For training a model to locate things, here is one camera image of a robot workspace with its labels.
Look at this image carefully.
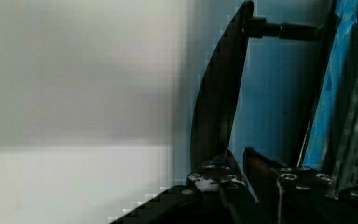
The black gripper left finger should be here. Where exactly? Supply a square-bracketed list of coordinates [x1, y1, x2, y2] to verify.
[186, 150, 258, 202]

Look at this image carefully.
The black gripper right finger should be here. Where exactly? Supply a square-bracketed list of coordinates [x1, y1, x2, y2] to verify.
[243, 147, 334, 224]

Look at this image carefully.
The black oven door handle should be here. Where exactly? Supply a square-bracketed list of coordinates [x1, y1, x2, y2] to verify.
[190, 0, 324, 170]

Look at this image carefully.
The black toaster oven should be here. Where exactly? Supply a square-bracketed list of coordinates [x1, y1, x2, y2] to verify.
[298, 0, 358, 199]

